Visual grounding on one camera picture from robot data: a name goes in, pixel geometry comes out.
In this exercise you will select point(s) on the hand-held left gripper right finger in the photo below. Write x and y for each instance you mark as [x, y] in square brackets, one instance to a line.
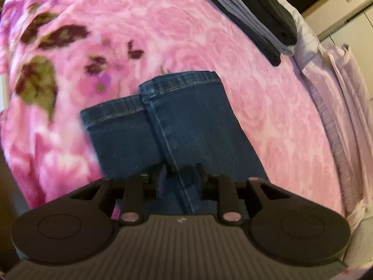
[201, 180]

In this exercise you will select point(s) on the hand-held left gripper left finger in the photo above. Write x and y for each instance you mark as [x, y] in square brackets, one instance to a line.
[162, 180]

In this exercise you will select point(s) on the blue jeans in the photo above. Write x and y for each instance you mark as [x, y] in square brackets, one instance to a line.
[180, 128]

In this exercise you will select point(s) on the pink floral blanket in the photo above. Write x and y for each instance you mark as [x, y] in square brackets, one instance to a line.
[204, 43]

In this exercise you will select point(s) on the black ribbed folded garment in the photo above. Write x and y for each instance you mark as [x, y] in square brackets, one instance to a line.
[242, 30]

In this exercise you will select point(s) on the pale pink quilt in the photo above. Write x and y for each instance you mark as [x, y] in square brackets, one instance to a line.
[349, 108]

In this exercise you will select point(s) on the grey folded garment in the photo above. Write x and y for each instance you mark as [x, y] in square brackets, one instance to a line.
[247, 14]

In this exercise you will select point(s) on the white striped quilt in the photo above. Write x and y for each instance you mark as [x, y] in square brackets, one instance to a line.
[309, 43]

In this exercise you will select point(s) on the cream wardrobe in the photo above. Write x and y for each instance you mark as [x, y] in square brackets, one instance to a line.
[349, 20]

